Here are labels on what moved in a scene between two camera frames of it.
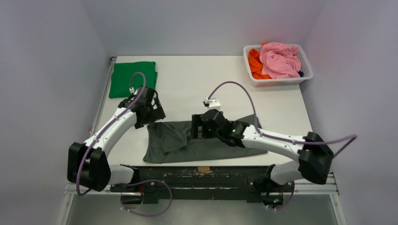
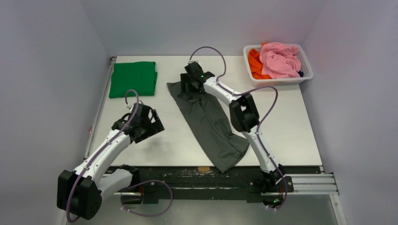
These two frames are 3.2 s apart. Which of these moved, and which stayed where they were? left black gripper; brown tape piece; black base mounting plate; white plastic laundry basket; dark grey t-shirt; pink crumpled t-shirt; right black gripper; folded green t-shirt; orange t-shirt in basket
Moved: dark grey t-shirt; right black gripper; left black gripper
Stayed: folded green t-shirt; pink crumpled t-shirt; brown tape piece; black base mounting plate; white plastic laundry basket; orange t-shirt in basket
